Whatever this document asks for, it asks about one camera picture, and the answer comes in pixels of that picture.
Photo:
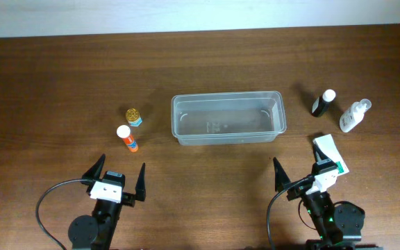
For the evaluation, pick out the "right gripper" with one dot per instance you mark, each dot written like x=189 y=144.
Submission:
x=281 y=179

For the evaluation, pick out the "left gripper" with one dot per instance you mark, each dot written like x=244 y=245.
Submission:
x=128 y=198

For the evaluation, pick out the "white green tube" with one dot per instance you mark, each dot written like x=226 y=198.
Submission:
x=327 y=146

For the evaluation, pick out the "small gold-lid jar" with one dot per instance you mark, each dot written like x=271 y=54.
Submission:
x=133 y=117

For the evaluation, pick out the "clear white spray bottle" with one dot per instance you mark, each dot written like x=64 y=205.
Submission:
x=354 y=115

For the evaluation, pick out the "dark bottle white cap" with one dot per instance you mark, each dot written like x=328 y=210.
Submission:
x=320 y=106

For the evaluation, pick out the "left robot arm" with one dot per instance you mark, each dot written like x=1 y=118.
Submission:
x=96 y=231

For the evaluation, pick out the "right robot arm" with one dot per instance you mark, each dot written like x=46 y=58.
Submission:
x=338 y=224

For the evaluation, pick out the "clear plastic container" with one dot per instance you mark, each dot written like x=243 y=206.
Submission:
x=228 y=117

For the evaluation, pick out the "orange tube white cap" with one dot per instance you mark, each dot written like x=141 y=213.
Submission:
x=124 y=132

